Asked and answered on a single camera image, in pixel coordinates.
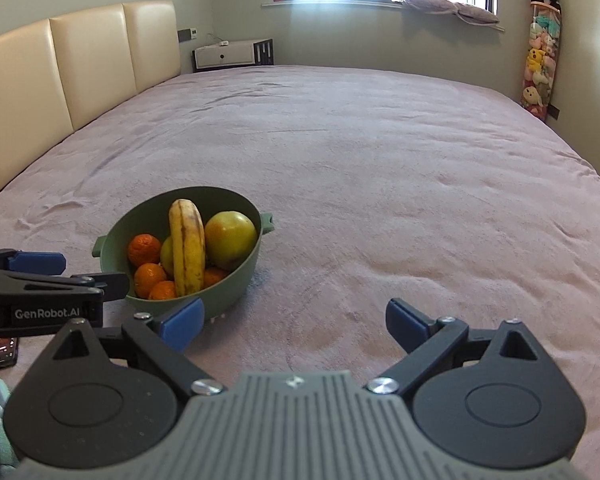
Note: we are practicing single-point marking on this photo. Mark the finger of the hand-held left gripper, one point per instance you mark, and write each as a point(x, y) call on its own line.
point(112, 284)
point(35, 263)

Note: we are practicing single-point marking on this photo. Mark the green apple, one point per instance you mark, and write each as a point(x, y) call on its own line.
point(166, 257)

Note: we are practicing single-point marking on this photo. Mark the hanging plush toy organizer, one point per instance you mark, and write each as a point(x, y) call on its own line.
point(540, 60)

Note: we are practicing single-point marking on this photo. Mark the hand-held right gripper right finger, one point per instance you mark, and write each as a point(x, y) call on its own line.
point(405, 320)

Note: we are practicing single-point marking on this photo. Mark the black smartphone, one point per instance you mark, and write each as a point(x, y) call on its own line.
point(2, 355)

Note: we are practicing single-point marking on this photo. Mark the grey round cushion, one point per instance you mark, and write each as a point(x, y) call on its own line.
point(427, 2)
point(477, 12)

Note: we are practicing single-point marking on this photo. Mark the yellow spotted banana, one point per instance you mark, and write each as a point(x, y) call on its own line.
point(187, 245)

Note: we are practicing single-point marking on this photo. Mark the cream padded headboard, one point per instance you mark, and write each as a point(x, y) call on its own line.
point(90, 60)

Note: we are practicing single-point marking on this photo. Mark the green plastic colander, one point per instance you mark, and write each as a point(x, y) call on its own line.
point(240, 280)

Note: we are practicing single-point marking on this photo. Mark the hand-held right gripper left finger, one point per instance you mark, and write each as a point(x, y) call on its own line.
point(185, 322)

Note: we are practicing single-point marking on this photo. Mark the white window sill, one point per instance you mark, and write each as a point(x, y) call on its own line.
point(330, 4)

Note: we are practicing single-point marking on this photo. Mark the wall switch panel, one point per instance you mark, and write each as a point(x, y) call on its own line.
point(187, 34)

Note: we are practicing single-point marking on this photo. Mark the white nightstand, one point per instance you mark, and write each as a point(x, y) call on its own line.
point(225, 55)

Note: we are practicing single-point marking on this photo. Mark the orange mandarin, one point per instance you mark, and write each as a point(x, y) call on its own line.
point(144, 249)
point(214, 276)
point(163, 291)
point(150, 278)

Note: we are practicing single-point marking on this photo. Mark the large yellow-green apple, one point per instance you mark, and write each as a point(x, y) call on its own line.
point(230, 240)

